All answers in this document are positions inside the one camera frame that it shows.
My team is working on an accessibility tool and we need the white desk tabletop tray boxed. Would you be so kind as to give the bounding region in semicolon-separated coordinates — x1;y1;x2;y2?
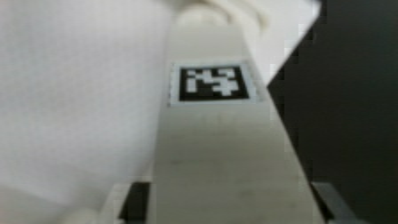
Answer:
0;0;322;224

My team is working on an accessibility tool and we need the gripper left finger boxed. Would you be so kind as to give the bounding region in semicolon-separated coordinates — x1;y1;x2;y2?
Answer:
98;182;151;224

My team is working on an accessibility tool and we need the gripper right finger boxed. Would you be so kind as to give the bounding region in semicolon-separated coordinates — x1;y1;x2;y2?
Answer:
311;182;356;224

